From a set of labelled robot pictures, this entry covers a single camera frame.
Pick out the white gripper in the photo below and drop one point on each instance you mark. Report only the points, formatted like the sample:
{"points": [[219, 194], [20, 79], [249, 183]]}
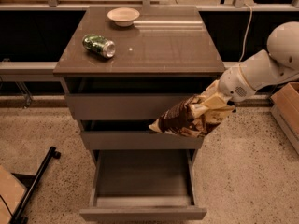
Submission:
{"points": [[233, 84]]}

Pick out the brown chip bag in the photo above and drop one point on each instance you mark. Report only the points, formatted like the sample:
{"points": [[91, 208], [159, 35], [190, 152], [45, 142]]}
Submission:
{"points": [[178, 120]]}

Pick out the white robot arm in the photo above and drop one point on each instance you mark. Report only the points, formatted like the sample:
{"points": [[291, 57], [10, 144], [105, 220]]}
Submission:
{"points": [[276, 65]]}

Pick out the brown drawer cabinet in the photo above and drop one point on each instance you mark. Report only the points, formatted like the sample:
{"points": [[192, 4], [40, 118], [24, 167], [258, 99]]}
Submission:
{"points": [[159, 34]]}

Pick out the grey top drawer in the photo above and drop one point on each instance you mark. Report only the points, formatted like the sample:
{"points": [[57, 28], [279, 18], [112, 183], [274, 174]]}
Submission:
{"points": [[108, 98]]}

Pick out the grey drawer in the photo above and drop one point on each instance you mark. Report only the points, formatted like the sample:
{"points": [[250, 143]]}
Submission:
{"points": [[132, 134], [143, 185], [108, 98]]}

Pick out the grey bottom drawer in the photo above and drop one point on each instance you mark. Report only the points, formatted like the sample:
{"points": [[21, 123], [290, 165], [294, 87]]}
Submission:
{"points": [[143, 185]]}

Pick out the grey middle drawer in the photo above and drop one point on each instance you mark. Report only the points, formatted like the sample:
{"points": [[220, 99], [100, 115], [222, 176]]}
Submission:
{"points": [[132, 134]]}

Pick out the cardboard box right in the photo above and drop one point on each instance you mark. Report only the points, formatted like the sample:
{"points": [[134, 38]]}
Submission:
{"points": [[286, 111]]}

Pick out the cardboard box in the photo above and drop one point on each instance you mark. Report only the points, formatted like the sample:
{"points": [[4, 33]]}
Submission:
{"points": [[11, 193], [286, 111]]}

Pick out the white ceramic bowl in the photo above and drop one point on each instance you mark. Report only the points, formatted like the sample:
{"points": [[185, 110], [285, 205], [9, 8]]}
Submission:
{"points": [[123, 16]]}

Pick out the green soda can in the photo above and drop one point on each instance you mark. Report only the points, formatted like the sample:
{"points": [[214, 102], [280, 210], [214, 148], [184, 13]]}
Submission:
{"points": [[99, 45]]}

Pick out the grey metal railing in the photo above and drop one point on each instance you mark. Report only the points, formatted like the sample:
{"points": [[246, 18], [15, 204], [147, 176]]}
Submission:
{"points": [[52, 71]]}

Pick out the cardboard box left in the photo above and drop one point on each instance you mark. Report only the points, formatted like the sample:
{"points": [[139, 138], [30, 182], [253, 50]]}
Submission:
{"points": [[11, 193]]}

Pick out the black metal stand leg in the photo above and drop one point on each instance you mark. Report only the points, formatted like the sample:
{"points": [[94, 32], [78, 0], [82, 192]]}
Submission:
{"points": [[31, 182]]}

